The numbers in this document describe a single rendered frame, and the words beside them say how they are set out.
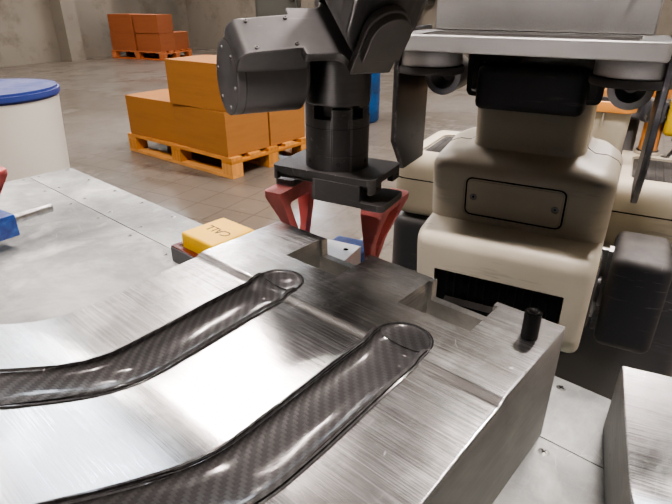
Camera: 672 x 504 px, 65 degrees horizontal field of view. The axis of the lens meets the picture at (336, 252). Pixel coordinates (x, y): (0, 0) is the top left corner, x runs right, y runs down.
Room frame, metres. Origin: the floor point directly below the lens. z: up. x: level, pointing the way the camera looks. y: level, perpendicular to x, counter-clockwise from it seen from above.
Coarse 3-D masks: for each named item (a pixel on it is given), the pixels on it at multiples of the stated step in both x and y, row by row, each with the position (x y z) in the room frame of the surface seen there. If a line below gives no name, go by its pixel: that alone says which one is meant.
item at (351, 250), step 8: (328, 240) 0.48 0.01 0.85; (336, 240) 0.51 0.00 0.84; (344, 240) 0.51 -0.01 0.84; (352, 240) 0.51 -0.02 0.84; (360, 240) 0.51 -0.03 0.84; (328, 248) 0.46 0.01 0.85; (336, 248) 0.46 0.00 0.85; (344, 248) 0.46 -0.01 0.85; (352, 248) 0.46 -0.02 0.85; (360, 248) 0.46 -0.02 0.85; (336, 256) 0.44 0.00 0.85; (344, 256) 0.44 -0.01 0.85; (352, 256) 0.45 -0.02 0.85; (360, 256) 0.46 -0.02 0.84
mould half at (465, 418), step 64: (256, 256) 0.37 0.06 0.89; (64, 320) 0.29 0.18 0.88; (128, 320) 0.29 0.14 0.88; (256, 320) 0.28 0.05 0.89; (320, 320) 0.28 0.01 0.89; (384, 320) 0.28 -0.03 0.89; (512, 320) 0.28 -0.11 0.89; (192, 384) 0.23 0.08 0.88; (256, 384) 0.22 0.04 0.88; (448, 384) 0.22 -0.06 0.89; (512, 384) 0.22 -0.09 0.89; (0, 448) 0.15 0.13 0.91; (64, 448) 0.16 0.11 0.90; (128, 448) 0.17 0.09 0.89; (192, 448) 0.18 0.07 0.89; (384, 448) 0.18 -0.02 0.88; (448, 448) 0.18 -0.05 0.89; (512, 448) 0.23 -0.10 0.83
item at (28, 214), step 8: (32, 208) 0.62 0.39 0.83; (40, 208) 0.63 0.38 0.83; (48, 208) 0.63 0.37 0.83; (0, 216) 0.57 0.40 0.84; (8, 216) 0.58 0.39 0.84; (16, 216) 0.60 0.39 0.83; (24, 216) 0.61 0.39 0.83; (32, 216) 0.61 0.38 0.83; (0, 224) 0.57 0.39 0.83; (8, 224) 0.57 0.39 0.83; (16, 224) 0.58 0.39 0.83; (0, 232) 0.57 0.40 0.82; (8, 232) 0.57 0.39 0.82; (16, 232) 0.58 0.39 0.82; (0, 240) 0.56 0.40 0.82
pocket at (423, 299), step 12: (420, 288) 0.32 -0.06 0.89; (432, 288) 0.33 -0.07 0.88; (408, 300) 0.31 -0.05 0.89; (420, 300) 0.32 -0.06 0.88; (432, 300) 0.33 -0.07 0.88; (444, 300) 0.33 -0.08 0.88; (432, 312) 0.33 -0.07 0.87; (444, 312) 0.32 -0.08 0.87; (456, 312) 0.31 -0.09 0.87; (468, 312) 0.31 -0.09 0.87; (456, 324) 0.31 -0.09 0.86; (468, 324) 0.31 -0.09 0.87
